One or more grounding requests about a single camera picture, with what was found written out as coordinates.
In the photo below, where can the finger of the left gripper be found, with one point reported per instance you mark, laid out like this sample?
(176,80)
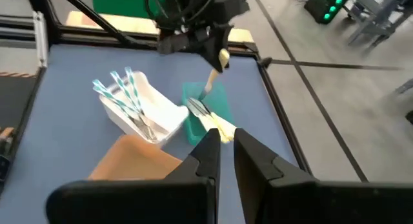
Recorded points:
(227,36)
(213,57)

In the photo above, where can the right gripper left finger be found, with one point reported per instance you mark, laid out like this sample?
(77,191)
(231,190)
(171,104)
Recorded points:
(145,204)

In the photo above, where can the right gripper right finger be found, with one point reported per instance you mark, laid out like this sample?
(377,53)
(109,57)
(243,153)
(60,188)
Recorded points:
(306,204)

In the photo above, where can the green plastic bin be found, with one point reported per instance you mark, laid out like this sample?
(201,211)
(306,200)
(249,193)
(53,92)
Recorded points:
(222,98)

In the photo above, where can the brown wooden tray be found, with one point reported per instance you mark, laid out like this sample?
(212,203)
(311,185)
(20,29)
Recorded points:
(135,159)

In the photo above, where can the white plastic bin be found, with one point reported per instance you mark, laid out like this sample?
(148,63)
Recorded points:
(161,111)

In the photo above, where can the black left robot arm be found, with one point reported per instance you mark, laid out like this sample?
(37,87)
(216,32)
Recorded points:
(200,7)

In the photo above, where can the green floor mat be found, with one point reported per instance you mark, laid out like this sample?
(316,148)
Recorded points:
(122,3)

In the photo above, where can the black device green lights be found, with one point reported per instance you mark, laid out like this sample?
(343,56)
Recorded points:
(322,7)

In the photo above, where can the aluminium crossbar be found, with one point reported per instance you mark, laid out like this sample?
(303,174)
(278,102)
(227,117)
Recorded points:
(40,40)

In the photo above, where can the grey metal furniture legs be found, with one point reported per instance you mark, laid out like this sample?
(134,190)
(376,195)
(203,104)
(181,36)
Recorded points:
(380,11)

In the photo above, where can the black frame clamp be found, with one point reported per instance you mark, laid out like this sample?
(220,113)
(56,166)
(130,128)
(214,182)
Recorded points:
(266,62)

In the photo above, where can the black table frame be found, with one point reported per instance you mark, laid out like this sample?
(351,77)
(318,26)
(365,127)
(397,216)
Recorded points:
(96,36)

